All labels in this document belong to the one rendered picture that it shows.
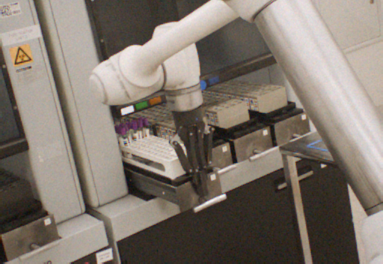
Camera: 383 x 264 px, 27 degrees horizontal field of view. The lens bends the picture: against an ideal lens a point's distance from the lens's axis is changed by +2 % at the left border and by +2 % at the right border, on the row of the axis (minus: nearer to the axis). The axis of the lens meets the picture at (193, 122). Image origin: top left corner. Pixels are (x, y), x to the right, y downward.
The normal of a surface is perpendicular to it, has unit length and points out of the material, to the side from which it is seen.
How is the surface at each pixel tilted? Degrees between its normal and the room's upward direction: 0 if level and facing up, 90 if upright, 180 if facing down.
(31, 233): 90
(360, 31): 90
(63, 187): 90
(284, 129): 90
